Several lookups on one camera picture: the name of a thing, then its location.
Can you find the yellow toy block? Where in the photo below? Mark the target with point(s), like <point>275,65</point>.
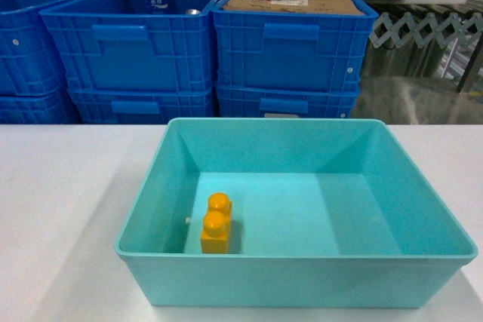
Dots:
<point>215,236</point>

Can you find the blue crate lower right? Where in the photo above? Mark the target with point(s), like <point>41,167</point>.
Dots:
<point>246,102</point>

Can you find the blue crate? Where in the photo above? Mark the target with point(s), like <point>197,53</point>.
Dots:
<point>132,107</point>
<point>30,62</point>
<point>290,51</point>
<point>118,45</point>
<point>246,102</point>
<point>55,107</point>

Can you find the teal plastic bin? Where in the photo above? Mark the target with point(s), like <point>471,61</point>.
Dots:
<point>325,213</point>

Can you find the blue crate upper right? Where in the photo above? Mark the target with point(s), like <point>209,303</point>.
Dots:
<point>290,51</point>

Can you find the blue crate lower middle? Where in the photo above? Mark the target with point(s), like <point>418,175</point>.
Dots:
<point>132,107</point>

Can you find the blue crate upper middle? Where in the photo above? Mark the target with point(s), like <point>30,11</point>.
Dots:
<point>118,45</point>

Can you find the cardboard sheet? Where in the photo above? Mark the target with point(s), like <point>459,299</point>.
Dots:
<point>337,7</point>

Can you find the expandable roller conveyor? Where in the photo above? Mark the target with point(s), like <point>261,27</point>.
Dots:
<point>424,41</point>

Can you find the blue crate lower left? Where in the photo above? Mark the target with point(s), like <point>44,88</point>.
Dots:
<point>55,107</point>

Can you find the blue crate upper left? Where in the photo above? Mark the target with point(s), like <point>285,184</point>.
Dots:
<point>30,62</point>

